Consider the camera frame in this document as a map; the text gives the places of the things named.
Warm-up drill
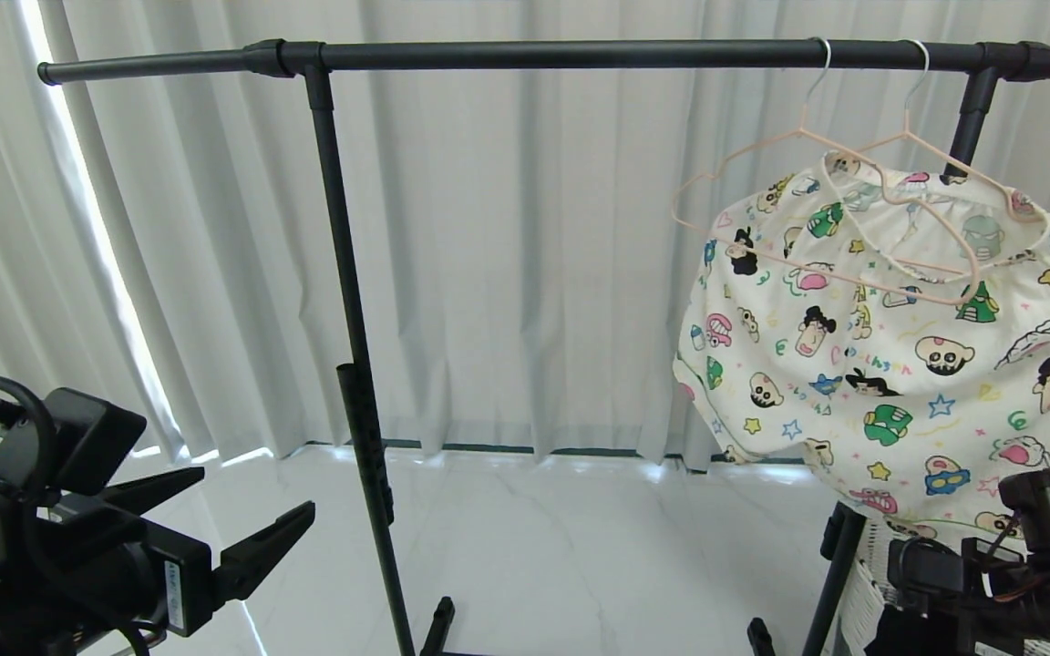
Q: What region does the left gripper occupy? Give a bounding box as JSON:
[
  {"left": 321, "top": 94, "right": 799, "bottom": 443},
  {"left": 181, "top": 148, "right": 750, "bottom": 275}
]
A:
[{"left": 0, "top": 466, "right": 316, "bottom": 656}]

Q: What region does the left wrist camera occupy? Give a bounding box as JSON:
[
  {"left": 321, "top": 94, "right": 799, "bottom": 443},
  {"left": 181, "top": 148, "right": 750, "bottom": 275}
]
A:
[{"left": 0, "top": 387, "right": 148, "bottom": 497}]

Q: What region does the white curtain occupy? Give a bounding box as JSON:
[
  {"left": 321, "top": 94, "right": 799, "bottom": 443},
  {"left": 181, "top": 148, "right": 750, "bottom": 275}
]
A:
[{"left": 0, "top": 0, "right": 1050, "bottom": 466}]

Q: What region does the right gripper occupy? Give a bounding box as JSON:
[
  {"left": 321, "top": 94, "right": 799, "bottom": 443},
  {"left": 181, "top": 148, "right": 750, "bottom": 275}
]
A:
[{"left": 867, "top": 592, "right": 1000, "bottom": 656}]

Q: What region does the cream printed garment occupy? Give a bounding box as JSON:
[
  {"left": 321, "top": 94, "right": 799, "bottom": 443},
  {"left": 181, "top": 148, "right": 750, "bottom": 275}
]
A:
[{"left": 674, "top": 150, "right": 1050, "bottom": 548}]

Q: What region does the black clothes rack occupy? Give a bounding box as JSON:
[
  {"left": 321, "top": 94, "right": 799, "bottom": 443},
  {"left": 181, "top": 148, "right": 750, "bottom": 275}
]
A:
[{"left": 37, "top": 36, "right": 1050, "bottom": 656}]

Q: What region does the pink clothes hanger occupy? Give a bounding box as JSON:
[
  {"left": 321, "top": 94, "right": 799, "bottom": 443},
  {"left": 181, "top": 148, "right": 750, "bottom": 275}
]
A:
[
  {"left": 824, "top": 38, "right": 1036, "bottom": 274},
  {"left": 671, "top": 38, "right": 982, "bottom": 306}
]

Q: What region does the white laundry basket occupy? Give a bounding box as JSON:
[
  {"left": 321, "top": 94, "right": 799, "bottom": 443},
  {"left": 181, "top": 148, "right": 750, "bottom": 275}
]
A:
[{"left": 838, "top": 515, "right": 1050, "bottom": 656}]

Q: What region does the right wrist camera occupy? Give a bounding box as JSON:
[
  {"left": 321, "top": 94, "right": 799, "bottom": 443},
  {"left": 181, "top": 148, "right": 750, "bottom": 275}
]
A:
[{"left": 886, "top": 536, "right": 1036, "bottom": 598}]

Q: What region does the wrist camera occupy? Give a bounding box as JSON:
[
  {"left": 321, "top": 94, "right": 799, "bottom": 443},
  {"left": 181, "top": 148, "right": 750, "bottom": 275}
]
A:
[
  {"left": 886, "top": 536, "right": 1036, "bottom": 598},
  {"left": 0, "top": 387, "right": 148, "bottom": 497}
]

